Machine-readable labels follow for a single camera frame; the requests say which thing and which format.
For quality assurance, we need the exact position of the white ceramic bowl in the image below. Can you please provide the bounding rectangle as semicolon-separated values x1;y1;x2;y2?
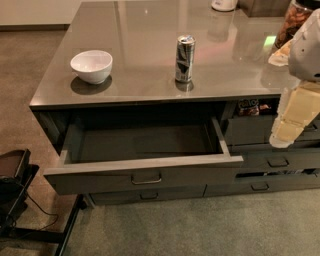
70;50;113;84

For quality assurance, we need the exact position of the grey kitchen island cabinet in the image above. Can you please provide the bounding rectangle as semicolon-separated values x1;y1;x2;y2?
29;0;320;207

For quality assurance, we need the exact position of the grey drawer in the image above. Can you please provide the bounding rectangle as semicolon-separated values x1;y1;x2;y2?
91;185;206;205
44;118;243;195
224;115;320;146
241;148;320;171
204;174;320;197

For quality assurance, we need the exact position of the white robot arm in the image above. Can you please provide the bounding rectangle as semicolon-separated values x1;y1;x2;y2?
269;9;320;148

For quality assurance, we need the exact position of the black stand with cable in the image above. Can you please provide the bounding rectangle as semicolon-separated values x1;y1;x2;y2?
0;149;86;256

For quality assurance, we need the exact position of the white container at back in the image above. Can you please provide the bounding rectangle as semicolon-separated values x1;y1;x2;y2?
211;0;238;12

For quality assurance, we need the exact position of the right upper grey drawer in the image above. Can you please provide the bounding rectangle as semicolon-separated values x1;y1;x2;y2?
224;115;320;146

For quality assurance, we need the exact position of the right middle grey drawer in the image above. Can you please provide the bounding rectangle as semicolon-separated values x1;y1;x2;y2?
241;148;320;171

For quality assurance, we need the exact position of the glass snack jar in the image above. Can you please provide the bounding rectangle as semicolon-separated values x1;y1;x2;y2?
274;0;320;48

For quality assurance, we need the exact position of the silver black drink can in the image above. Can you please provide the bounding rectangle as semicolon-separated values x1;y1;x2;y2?
175;35;196;83

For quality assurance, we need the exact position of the snack bag in drawer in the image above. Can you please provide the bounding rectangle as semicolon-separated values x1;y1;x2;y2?
238;99;259;116

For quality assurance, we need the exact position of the lower left grey drawer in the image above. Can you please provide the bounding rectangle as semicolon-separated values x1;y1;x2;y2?
91;185;206;205

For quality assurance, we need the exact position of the right bottom grey drawer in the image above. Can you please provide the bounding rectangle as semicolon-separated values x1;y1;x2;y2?
204;174;320;197

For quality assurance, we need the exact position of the grey top drawer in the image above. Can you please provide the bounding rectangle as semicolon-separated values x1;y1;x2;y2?
44;118;243;195

